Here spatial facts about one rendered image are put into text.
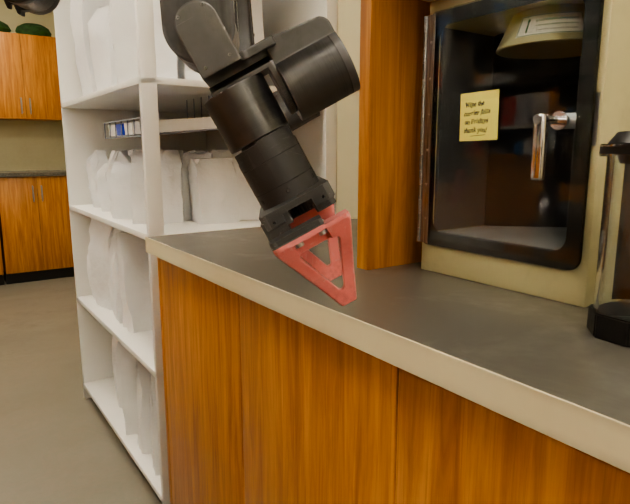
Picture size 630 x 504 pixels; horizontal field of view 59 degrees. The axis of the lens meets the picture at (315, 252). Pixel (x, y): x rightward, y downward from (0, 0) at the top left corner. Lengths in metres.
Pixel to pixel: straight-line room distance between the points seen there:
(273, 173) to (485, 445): 0.38
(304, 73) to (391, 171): 0.60
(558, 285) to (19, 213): 4.98
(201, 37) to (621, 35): 0.59
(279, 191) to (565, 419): 0.32
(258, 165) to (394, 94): 0.61
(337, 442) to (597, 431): 0.45
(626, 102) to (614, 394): 0.45
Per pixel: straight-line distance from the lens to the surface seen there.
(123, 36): 1.95
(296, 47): 0.49
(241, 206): 1.93
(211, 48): 0.47
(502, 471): 0.67
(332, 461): 0.93
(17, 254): 5.52
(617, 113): 0.88
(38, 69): 5.74
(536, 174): 0.82
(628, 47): 0.90
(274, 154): 0.47
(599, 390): 0.59
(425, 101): 1.03
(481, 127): 0.94
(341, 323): 0.77
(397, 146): 1.06
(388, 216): 1.06
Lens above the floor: 1.16
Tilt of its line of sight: 10 degrees down
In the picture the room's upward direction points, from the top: straight up
